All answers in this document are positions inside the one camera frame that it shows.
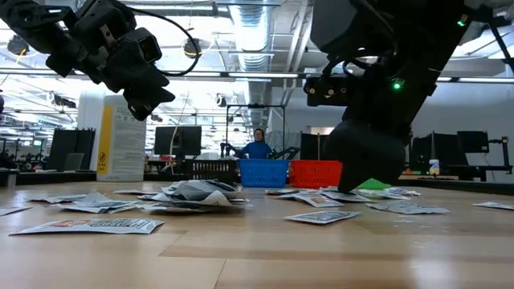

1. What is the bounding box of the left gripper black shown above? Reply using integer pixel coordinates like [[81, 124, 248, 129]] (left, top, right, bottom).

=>
[[90, 42, 177, 122]]

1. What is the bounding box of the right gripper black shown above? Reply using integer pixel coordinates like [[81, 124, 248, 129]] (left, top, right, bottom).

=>
[[323, 63, 439, 193]]

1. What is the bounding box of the green plastic basket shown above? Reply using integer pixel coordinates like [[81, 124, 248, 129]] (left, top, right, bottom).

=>
[[356, 178, 391, 190]]

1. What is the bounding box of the white printed sachet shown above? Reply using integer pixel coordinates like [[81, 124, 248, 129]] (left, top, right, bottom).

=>
[[55, 192, 137, 214], [284, 210, 361, 225], [365, 201, 451, 215], [320, 191, 373, 203]]

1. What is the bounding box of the dark antiseptic towelette packet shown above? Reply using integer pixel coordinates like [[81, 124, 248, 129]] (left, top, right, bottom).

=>
[[385, 187, 422, 197]]

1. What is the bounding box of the black partition panel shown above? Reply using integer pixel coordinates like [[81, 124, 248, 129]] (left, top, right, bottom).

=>
[[47, 128, 97, 172], [299, 132, 334, 161]]

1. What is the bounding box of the white wipes canister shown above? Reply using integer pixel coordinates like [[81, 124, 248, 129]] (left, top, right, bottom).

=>
[[96, 95, 149, 183]]

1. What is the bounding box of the red plastic basket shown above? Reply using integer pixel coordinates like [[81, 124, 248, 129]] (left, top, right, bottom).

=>
[[288, 159, 345, 189]]

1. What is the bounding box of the black ceiling pendant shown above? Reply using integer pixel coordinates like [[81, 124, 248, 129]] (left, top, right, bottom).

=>
[[182, 37, 203, 59], [6, 35, 31, 56]]

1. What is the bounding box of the black plastic basket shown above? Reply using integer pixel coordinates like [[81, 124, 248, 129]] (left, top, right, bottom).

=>
[[185, 158, 239, 187]]

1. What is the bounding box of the crumpled white sachet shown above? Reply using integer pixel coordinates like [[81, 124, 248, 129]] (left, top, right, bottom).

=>
[[160, 179, 248, 210]]

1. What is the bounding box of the blue plastic basket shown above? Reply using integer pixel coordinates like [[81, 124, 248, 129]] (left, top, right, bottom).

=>
[[237, 158, 291, 189]]

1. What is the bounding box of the person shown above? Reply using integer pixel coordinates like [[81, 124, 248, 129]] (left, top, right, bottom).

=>
[[236, 128, 273, 160]]

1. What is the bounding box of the ceiling light strip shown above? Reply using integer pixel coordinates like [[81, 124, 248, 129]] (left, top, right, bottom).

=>
[[0, 68, 514, 84]]

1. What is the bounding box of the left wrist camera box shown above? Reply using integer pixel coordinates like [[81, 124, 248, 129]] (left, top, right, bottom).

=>
[[124, 26, 164, 65]]

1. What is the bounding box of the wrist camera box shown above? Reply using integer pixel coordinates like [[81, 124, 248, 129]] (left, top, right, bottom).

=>
[[304, 75, 355, 108], [124, 26, 164, 65]]

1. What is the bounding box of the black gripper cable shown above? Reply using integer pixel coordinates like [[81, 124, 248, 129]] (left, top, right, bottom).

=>
[[128, 6, 202, 77], [320, 50, 399, 81]]

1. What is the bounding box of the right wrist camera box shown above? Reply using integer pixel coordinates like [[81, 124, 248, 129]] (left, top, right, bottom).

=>
[[304, 75, 355, 108]]

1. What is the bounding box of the black camera rig frame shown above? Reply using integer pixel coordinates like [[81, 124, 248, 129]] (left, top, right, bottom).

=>
[[225, 103, 287, 161]]

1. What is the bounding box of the silver ceiling duct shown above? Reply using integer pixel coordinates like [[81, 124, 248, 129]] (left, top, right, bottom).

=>
[[228, 0, 279, 133]]

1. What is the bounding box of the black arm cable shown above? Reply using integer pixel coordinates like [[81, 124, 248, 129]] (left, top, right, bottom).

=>
[[485, 15, 514, 75]]

